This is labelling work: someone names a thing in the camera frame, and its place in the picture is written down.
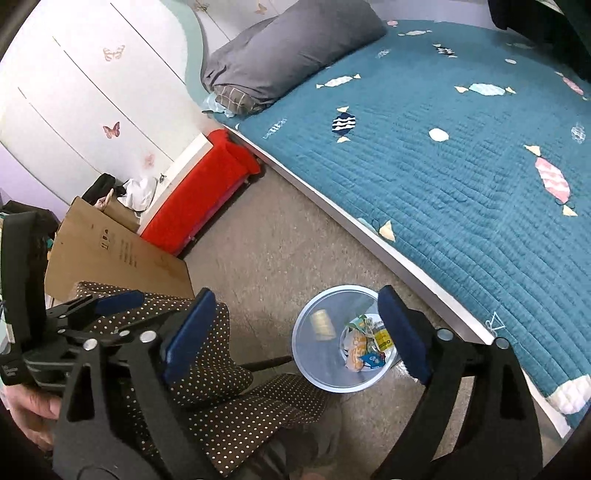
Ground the person's left hand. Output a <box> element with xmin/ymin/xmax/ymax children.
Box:
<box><xmin>9</xmin><ymin>383</ymin><xmax>61</xmax><ymax>453</ymax></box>

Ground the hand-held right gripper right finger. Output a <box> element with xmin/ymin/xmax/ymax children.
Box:
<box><xmin>369</xmin><ymin>285</ymin><xmax>543</xmax><ymax>480</ymax></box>

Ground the light blue sheet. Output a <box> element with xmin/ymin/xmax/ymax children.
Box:
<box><xmin>202</xmin><ymin>92</ymin><xmax>241</xmax><ymax>118</ymax></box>

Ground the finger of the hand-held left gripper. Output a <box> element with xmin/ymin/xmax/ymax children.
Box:
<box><xmin>46</xmin><ymin>290</ymin><xmax>145</xmax><ymax>324</ymax></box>
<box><xmin>55</xmin><ymin>318</ymin><xmax>162</xmax><ymax>354</ymax></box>

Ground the person's grey trouser leg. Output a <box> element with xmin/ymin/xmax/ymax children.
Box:
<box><xmin>240</xmin><ymin>397</ymin><xmax>345</xmax><ymax>480</ymax></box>

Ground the red storage box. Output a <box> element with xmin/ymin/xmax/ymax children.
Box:
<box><xmin>140</xmin><ymin>129</ymin><xmax>266</xmax><ymax>257</ymax></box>

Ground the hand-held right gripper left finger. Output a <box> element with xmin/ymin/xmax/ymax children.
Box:
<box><xmin>53</xmin><ymin>287</ymin><xmax>222</xmax><ymax>480</ymax></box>

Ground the white round waste bin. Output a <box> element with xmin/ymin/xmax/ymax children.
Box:
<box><xmin>292</xmin><ymin>285</ymin><xmax>400</xmax><ymax>394</ymax></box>

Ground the brown polka dot fabric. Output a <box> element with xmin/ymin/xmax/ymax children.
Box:
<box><xmin>69</xmin><ymin>281</ymin><xmax>333</xmax><ymax>478</ymax></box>

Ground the blue candy-print quilt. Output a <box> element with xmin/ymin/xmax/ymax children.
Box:
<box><xmin>235</xmin><ymin>18</ymin><xmax>591</xmax><ymax>430</ymax></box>

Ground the mint green headboard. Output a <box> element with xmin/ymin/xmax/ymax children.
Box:
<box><xmin>161</xmin><ymin>0</ymin><xmax>218</xmax><ymax>109</ymax></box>

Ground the brown cardboard box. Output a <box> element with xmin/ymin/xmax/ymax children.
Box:
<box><xmin>45</xmin><ymin>196</ymin><xmax>195</xmax><ymax>305</ymax></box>

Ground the white wardrobe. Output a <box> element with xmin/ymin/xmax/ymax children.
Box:
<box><xmin>0</xmin><ymin>0</ymin><xmax>208</xmax><ymax>204</ymax></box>

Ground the orange snack wrapper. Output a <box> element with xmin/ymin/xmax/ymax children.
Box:
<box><xmin>344</xmin><ymin>332</ymin><xmax>370</xmax><ymax>372</ymax></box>

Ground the grey plaid pillow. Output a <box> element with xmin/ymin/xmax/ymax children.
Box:
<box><xmin>217</xmin><ymin>84</ymin><xmax>273</xmax><ymax>116</ymax></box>

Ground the white bed frame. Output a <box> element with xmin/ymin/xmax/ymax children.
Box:
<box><xmin>233</xmin><ymin>122</ymin><xmax>573</xmax><ymax>439</ymax></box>

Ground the white crumpled cloth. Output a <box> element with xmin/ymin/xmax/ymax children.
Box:
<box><xmin>117</xmin><ymin>178</ymin><xmax>158</xmax><ymax>210</ymax></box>

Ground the black bag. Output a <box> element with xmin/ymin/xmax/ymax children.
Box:
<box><xmin>82</xmin><ymin>173</ymin><xmax>125</xmax><ymax>206</ymax></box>

